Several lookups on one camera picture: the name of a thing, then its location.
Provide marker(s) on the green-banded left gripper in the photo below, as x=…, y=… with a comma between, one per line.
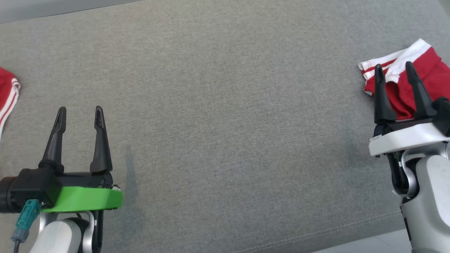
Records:
x=88, y=198

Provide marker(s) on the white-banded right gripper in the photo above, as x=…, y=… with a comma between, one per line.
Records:
x=407, y=138

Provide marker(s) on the small red white-cuffed shirt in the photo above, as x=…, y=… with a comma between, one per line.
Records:
x=429, y=70

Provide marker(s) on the red jersey with white trim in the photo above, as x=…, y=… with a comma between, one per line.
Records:
x=6, y=91

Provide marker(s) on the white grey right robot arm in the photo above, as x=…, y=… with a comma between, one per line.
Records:
x=429, y=196

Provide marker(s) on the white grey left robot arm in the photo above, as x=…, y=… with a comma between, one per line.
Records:
x=56, y=237

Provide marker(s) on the black round left wrist motor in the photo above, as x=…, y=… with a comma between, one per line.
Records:
x=7, y=195

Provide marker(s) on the grey fabric sofa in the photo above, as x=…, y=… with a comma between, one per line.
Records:
x=228, y=105

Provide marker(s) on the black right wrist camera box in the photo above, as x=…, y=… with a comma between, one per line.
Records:
x=443, y=116

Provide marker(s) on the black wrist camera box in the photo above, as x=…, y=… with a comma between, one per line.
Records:
x=443, y=116
x=35, y=186

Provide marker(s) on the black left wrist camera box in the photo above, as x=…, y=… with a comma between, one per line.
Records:
x=35, y=186

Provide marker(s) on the teal left camera connector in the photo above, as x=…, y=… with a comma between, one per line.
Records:
x=28, y=214

